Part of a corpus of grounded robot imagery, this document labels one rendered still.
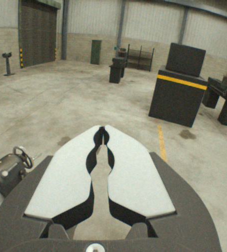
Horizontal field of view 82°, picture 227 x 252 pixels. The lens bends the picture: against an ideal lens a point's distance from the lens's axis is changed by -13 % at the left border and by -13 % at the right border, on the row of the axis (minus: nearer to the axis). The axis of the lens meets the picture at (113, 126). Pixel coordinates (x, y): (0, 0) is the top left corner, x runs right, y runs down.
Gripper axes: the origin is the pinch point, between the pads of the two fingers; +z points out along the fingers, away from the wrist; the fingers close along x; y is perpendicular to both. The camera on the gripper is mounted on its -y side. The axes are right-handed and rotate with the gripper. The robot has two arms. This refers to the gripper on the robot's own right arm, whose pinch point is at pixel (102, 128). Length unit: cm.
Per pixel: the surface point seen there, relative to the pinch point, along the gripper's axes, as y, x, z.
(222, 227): 178, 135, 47
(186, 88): 86, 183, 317
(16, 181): 47, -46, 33
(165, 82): 79, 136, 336
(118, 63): 73, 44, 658
